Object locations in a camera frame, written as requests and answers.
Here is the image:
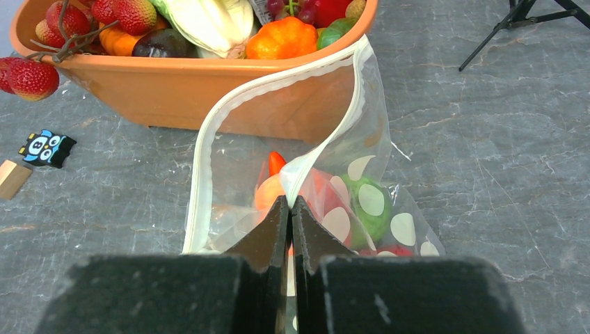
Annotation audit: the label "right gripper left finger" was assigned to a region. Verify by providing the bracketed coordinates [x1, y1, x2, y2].
[36, 196, 291, 333]

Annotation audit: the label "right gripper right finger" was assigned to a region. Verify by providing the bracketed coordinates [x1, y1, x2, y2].
[291, 197, 525, 333]

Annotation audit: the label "green toy cabbage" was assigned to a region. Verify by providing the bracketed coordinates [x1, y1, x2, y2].
[341, 174, 392, 244]

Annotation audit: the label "toy peach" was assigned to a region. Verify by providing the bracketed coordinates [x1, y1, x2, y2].
[254, 174, 285, 216]

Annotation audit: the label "clear polka-dot zip bag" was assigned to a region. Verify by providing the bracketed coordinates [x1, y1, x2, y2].
[182, 34, 447, 334]

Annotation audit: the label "red toy chili pepper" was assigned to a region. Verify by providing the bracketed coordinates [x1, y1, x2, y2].
[269, 151, 287, 177]

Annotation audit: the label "orange plastic basket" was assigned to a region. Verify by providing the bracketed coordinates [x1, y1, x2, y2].
[9, 0, 380, 144]

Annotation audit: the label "small blue robot toy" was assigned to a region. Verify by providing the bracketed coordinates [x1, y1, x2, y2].
[18, 129, 77, 168]

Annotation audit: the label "green toy chili pepper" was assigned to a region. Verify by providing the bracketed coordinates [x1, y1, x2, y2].
[317, 17, 357, 50]

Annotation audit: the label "small wooden block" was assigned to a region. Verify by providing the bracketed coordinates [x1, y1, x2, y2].
[0, 159, 33, 200]

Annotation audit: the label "orange toy bell pepper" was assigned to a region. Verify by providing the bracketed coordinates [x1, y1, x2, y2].
[246, 16, 318, 60]

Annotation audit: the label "dark toy eggplant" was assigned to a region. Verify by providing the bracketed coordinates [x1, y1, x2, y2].
[131, 29, 194, 58]

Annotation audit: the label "toy napa cabbage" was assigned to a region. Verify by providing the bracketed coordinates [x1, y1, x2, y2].
[151, 0, 255, 59]

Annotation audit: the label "dark toy grapes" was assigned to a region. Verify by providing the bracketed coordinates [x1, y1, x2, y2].
[266, 0, 317, 24]

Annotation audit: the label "toy strawberry bunch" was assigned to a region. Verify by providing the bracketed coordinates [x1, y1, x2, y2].
[1, 1, 159, 102]

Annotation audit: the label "black tripod stand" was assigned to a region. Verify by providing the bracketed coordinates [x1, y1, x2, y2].
[459, 0, 589, 72]

